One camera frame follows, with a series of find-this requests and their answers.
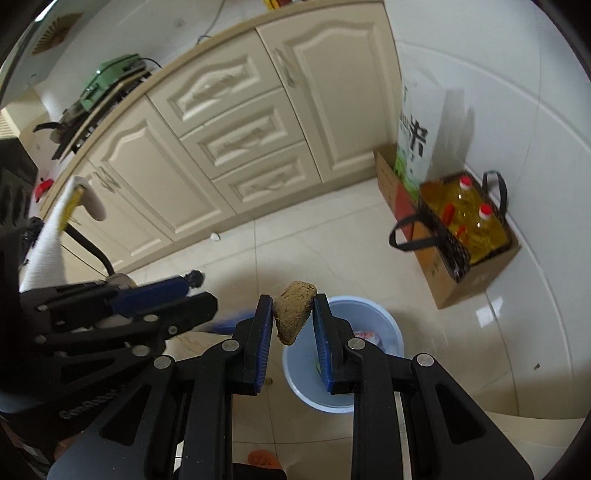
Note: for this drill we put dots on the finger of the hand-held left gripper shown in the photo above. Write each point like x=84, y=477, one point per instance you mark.
x=152, y=293
x=194, y=307

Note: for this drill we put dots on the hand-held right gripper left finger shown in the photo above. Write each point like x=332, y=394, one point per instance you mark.
x=261, y=341

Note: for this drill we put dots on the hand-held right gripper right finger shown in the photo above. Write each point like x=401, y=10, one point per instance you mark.
x=323, y=341

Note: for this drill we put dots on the blue plastic bucket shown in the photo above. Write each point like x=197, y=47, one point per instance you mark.
x=295, y=369

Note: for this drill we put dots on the brown ginger piece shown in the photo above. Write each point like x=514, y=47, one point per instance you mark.
x=293, y=314

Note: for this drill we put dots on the orange slipper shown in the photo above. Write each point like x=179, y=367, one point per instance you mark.
x=263, y=458

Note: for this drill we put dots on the brown cardboard box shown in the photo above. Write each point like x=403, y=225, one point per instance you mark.
x=443, y=281

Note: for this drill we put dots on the red pot lid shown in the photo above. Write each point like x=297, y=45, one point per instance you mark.
x=44, y=187

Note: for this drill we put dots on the black mesh carry bag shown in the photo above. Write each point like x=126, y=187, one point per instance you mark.
x=455, y=249

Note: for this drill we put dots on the black gas stove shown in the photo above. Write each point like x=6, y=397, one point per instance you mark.
x=92, y=127

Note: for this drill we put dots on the black wok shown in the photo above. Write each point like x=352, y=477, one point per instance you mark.
x=69, y=121

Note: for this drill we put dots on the yellow oil bottle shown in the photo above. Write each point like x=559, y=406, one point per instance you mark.
x=487, y=230
x=457, y=198

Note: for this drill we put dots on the green electric cooker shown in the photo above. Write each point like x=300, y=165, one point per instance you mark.
x=108, y=76

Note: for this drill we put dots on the white green rice bag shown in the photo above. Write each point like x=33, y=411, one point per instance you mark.
x=413, y=138

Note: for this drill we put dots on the cream kitchen cabinet unit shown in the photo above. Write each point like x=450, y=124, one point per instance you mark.
x=332, y=92

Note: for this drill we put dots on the red yellow box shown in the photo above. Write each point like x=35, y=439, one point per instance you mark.
x=272, y=3

